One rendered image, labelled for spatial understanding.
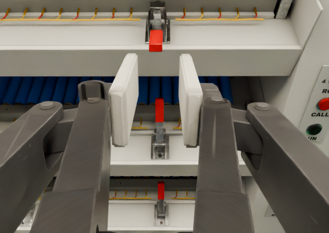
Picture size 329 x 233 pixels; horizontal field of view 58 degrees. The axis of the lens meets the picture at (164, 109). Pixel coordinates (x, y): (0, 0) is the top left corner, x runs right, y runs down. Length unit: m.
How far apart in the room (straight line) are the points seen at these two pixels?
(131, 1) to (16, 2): 0.13
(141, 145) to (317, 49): 0.28
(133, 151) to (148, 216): 0.19
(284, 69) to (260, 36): 0.05
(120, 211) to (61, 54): 0.37
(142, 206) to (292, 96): 0.37
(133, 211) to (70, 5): 0.41
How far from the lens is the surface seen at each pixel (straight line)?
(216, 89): 0.16
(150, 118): 0.48
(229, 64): 0.36
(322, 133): 0.46
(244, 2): 0.37
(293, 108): 0.41
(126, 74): 0.16
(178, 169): 0.47
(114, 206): 0.63
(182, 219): 0.62
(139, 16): 0.37
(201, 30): 0.36
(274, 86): 0.44
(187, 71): 0.16
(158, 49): 0.27
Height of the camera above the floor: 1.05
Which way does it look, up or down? 39 degrees down
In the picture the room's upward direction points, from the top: straight up
